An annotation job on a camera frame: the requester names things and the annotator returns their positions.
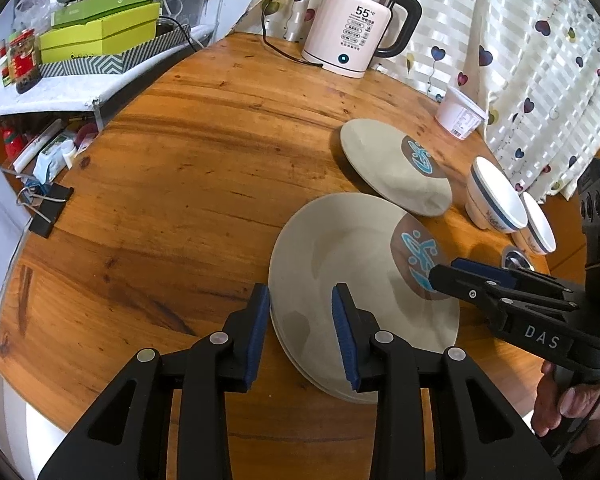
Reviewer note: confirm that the clear plastic bag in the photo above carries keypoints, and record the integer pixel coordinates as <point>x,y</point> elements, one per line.
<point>30,7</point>

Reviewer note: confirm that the tissue packet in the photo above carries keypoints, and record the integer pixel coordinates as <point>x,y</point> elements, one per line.
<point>52,157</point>

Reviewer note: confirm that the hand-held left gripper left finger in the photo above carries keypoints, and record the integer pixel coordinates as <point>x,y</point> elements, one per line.
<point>257,332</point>

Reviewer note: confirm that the white plastic tub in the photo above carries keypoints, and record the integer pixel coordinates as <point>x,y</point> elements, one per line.
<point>457,115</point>

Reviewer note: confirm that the person's right hand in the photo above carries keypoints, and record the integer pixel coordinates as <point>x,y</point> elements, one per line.
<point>575,405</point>

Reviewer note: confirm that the white ceramic plate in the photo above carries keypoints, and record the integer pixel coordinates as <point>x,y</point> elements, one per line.
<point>305,374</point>
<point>325,245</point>
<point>380,160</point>

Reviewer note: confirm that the red-labelled jar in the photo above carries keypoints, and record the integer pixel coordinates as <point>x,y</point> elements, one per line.
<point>24,60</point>

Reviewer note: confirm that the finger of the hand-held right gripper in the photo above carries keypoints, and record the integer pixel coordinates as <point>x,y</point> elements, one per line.
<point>460,285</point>
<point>480,269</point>

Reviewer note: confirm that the heart-print white curtain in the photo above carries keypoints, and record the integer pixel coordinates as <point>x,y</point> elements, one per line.
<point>505,35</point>

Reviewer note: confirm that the white shelf board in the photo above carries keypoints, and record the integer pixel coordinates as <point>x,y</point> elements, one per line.
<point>45,95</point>

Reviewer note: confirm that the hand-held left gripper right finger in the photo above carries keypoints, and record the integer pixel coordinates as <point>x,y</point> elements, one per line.
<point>345,340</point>

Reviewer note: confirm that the black binder clip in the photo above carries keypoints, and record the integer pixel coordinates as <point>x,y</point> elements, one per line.
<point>55,205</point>

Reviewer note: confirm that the chevron-patterned box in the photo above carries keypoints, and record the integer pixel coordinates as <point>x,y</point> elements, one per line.
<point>105,64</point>

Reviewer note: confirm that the round metal cap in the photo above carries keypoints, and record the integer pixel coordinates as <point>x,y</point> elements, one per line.
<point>516,258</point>

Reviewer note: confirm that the white electric kettle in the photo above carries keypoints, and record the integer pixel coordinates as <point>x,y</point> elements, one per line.
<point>345,25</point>

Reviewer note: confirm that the white blue-rimmed bowl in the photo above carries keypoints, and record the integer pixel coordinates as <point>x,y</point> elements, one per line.
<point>495,195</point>
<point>537,225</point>

